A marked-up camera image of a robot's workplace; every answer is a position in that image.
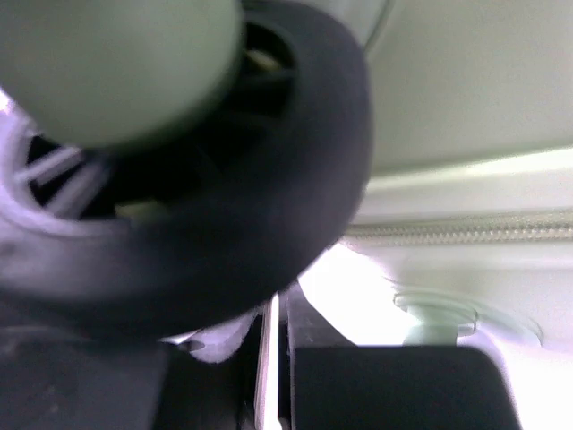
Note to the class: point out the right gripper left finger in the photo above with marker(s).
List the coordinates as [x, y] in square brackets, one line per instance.
[204, 385]

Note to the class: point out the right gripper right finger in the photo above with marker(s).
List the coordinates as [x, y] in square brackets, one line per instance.
[309, 358]

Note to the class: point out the green hard-shell suitcase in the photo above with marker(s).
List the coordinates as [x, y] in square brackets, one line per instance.
[168, 168]

